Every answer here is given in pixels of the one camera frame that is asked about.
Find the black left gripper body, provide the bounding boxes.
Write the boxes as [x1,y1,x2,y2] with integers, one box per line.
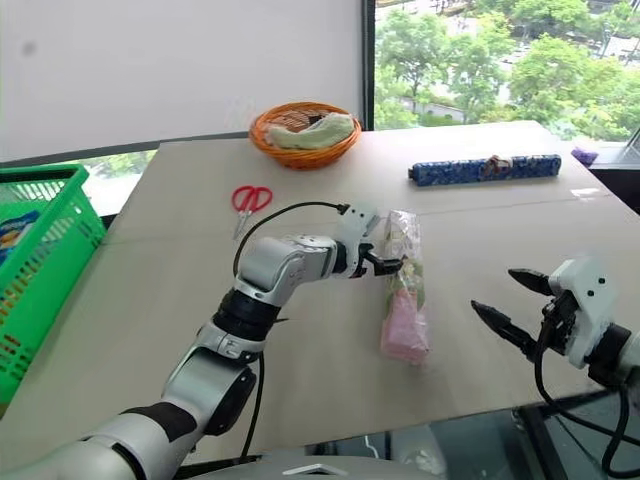
[356,243,382,277]

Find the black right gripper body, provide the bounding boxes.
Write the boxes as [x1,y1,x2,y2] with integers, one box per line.
[538,291,582,357]

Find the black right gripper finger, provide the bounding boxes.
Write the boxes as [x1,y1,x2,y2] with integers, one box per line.
[507,267,554,298]
[470,299,544,363]

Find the clear bag with pink contents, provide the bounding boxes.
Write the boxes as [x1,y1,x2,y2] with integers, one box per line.
[379,209,432,369]

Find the orange woven basket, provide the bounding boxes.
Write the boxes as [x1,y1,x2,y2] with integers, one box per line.
[248,101,363,170]

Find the green plastic basket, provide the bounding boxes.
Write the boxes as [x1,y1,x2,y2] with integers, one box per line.
[0,163,108,407]

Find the blue patterned wrapping paper roll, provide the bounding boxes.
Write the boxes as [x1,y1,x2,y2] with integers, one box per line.
[408,152,563,191]

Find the pale green towel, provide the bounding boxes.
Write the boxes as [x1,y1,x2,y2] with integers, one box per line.
[265,112,354,151]

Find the purple object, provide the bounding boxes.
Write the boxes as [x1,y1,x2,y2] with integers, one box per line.
[571,145,600,167]

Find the blue yellow snack packet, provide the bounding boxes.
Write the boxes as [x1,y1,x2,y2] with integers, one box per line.
[0,209,42,266]

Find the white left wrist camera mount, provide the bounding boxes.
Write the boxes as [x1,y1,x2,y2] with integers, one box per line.
[333,202,380,279]

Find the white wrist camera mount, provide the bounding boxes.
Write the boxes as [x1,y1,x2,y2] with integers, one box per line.
[547,255,614,370]
[333,202,380,279]

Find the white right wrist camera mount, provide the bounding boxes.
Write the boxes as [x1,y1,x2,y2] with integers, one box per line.
[547,255,614,370]

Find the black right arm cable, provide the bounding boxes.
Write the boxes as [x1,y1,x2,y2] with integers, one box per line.
[532,339,640,479]

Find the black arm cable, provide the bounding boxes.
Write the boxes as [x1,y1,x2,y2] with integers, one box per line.
[532,339,640,479]
[232,201,351,459]

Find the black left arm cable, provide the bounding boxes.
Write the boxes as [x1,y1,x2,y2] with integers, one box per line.
[232,201,351,459]

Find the red handled scissors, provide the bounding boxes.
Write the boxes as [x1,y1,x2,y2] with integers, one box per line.
[230,185,274,240]

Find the black window frame post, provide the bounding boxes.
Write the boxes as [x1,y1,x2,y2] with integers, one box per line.
[360,0,378,133]

